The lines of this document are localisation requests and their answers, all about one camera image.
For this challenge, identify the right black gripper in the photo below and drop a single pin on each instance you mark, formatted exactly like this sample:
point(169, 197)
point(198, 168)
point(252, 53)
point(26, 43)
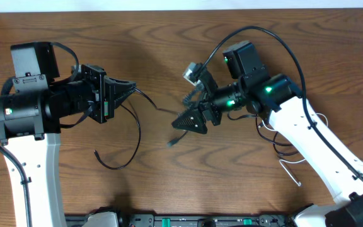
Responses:
point(206, 102)

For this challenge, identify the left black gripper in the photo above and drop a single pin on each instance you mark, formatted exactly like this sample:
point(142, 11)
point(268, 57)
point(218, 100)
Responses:
point(109, 86)

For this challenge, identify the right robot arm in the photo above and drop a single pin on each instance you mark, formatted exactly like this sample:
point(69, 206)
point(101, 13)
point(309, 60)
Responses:
point(279, 102)

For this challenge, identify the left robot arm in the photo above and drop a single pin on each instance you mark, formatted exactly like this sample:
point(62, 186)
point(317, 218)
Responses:
point(32, 104)

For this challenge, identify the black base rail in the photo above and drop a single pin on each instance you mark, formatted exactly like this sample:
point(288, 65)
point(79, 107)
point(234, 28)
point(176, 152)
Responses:
point(152, 219)

